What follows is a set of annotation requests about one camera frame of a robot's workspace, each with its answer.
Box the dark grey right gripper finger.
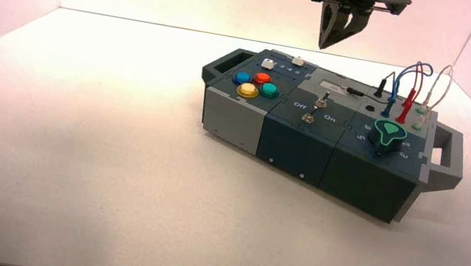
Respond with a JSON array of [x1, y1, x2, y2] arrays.
[[314, 0, 343, 53], [324, 3, 373, 57]]

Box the red round push button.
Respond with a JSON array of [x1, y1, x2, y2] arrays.
[[252, 71, 274, 87]]

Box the green round push button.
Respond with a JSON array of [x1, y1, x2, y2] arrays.
[[258, 81, 282, 100]]

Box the blue round push button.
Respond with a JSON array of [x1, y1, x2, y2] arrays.
[[231, 70, 254, 87]]

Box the yellow round push button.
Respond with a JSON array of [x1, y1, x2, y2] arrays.
[[235, 81, 262, 101]]

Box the dark teal grey control box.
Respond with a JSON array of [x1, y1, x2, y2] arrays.
[[181, 38, 471, 236]]

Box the teal black rotary knob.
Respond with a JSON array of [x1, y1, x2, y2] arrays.
[[365, 116, 411, 161]]

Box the black patch cable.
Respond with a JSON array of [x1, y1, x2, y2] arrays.
[[344, 63, 398, 107]]

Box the metal toggle switch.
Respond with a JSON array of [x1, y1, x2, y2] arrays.
[[315, 89, 332, 110], [301, 105, 318, 125]]

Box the blue patch cable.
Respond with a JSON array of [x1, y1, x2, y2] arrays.
[[380, 56, 436, 125]]

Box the red patch cable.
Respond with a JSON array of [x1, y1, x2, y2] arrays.
[[395, 60, 428, 128]]

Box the white patch cable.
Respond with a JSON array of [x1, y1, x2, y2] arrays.
[[411, 60, 457, 137]]

